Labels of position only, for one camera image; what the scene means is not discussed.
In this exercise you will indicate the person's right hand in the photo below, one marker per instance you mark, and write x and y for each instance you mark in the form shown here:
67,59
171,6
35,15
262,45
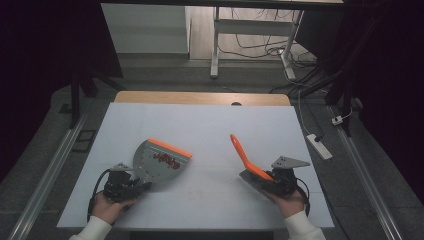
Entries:
291,205

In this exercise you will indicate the white power strip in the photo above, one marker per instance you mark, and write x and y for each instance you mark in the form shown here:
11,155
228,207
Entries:
319,146

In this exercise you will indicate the black table grommet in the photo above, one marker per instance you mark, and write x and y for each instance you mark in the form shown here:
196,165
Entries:
236,104

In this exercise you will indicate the dark curtain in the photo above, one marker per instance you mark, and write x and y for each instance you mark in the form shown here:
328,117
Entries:
33,50
393,83

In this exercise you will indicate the white table mat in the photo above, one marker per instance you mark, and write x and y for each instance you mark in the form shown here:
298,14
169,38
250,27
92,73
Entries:
206,126

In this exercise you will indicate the pile of small red beans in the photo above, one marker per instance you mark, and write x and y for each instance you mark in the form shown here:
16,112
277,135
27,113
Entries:
166,160

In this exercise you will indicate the white metal desk frame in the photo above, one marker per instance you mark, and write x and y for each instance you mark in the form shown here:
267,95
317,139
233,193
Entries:
253,27

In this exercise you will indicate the dark floor plate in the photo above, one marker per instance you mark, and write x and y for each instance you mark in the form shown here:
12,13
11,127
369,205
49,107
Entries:
84,140

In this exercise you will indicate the aluminium floor rail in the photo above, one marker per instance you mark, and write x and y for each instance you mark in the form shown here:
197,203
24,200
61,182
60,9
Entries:
50,166
363,173

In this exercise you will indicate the grey dustpan with orange edge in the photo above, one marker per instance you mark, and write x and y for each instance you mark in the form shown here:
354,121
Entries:
160,166

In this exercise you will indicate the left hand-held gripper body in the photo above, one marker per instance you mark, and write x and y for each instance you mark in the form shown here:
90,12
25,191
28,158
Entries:
118,186

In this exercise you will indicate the black stand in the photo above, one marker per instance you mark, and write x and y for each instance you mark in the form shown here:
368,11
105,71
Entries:
75,100
345,96

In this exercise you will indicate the small white adapter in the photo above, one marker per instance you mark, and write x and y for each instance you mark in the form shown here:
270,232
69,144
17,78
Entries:
337,120

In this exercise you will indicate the white cabinet panel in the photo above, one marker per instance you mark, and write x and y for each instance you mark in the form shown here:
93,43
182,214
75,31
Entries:
146,30

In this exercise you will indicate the person's left hand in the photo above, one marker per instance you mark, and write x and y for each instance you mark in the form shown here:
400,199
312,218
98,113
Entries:
106,210

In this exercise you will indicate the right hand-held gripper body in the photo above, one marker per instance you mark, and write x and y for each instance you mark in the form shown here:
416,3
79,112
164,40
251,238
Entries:
283,181

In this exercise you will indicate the wooden table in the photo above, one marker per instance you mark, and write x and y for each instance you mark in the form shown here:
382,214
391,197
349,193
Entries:
186,97

